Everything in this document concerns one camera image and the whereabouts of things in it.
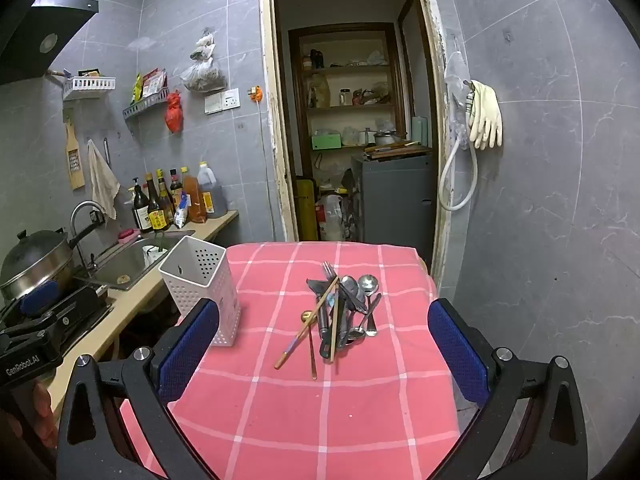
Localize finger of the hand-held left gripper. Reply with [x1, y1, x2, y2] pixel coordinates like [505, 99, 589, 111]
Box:
[15, 280, 63, 313]
[0, 285, 110, 345]

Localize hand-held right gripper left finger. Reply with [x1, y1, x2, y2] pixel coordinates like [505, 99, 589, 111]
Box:
[56, 298, 221, 480]

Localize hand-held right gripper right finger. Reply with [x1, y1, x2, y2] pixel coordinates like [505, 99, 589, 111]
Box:
[427, 297, 588, 480]

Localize white perforated utensil holder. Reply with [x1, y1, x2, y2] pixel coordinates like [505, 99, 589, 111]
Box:
[158, 235, 242, 347]

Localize person's left hand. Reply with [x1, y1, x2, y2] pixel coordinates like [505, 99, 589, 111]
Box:
[29, 380, 58, 450]

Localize steel wok with lid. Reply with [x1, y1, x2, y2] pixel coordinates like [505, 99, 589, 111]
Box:
[0, 220, 106, 303]

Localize black gas stove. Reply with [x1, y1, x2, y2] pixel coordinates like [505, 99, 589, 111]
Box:
[62, 272, 118, 348]

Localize steel sink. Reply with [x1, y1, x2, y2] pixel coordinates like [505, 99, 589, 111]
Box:
[75, 230, 196, 292]

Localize chrome faucet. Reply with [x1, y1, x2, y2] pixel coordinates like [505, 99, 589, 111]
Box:
[69, 200, 107, 271]

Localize large silver spoon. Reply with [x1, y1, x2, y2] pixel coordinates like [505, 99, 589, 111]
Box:
[359, 274, 381, 337]

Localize wooden chopstick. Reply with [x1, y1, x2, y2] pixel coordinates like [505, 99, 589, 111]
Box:
[273, 276, 341, 371]
[327, 287, 341, 365]

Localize gold spoon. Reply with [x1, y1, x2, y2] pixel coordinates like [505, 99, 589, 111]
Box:
[300, 310, 318, 381]

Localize pink plaid tablecloth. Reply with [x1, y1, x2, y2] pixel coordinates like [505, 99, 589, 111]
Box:
[117, 241, 463, 480]

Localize beige hanging towel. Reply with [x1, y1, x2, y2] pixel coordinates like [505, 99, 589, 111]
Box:
[87, 139, 122, 221]

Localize dark pump bottle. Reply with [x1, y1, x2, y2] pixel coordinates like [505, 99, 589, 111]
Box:
[131, 177, 152, 233]

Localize dark bottle yellow label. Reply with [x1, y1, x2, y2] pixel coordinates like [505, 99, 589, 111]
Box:
[145, 172, 170, 232]

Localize wooden grater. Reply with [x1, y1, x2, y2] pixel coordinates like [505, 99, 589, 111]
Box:
[64, 119, 87, 192]

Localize orange sauce bottle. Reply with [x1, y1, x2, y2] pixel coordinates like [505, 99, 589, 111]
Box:
[180, 166, 207, 224]

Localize dark sauce bottle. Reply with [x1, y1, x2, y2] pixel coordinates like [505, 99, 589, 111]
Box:
[169, 168, 184, 211]
[156, 169, 176, 223]

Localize grey cabinet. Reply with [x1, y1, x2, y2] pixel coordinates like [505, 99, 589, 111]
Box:
[351, 154, 437, 248]

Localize yellow container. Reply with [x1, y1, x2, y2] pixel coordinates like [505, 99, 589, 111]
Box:
[296, 176, 319, 242]

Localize white plastic jug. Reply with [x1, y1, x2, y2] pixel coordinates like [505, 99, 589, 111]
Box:
[316, 194, 346, 242]

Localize steel pot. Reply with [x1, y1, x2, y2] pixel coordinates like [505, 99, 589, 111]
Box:
[372, 129, 408, 147]

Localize red plastic bag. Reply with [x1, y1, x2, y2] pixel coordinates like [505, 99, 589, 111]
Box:
[165, 91, 184, 134]

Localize pale rubber gloves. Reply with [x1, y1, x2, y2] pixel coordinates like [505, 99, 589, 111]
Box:
[467, 80, 503, 150]

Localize red snack packet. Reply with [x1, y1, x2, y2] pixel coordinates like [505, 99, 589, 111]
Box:
[141, 69, 167, 100]

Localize black range hood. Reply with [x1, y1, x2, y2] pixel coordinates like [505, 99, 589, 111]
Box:
[0, 0, 101, 86]

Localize clear hanging plastic bag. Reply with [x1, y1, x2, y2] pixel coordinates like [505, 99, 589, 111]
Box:
[444, 50, 473, 151]

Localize wooden storage shelf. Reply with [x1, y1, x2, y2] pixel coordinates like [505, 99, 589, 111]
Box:
[289, 22, 408, 163]

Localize clear bag of dried goods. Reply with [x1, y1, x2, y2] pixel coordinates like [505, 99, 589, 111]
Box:
[179, 27, 228, 95]

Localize white hose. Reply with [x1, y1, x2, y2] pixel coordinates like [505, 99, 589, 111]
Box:
[438, 80, 479, 212]

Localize wooden door frame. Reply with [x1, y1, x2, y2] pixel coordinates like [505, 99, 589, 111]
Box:
[259, 0, 453, 286]

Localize white wall basket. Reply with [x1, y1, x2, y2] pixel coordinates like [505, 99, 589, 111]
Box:
[62, 76, 117, 102]

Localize metal wall shelf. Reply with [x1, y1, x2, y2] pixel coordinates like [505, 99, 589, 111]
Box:
[122, 86, 171, 122]

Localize white wall socket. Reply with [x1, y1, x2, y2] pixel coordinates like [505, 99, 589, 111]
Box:
[204, 87, 241, 115]

